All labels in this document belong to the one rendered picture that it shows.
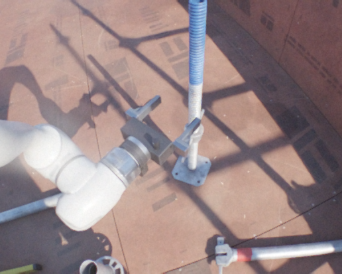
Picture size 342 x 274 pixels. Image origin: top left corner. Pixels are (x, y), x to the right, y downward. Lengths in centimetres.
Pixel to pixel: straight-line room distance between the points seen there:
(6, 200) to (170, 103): 99
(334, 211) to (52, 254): 124
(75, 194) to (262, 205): 79
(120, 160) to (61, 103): 104
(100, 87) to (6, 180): 76
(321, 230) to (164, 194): 70
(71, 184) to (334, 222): 105
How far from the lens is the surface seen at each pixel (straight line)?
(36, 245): 117
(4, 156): 30
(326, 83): 143
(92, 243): 106
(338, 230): 120
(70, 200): 52
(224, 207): 104
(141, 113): 64
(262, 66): 164
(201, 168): 109
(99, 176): 52
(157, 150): 56
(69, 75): 170
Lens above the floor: 98
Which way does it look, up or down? 56 degrees down
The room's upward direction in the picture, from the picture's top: 5 degrees counter-clockwise
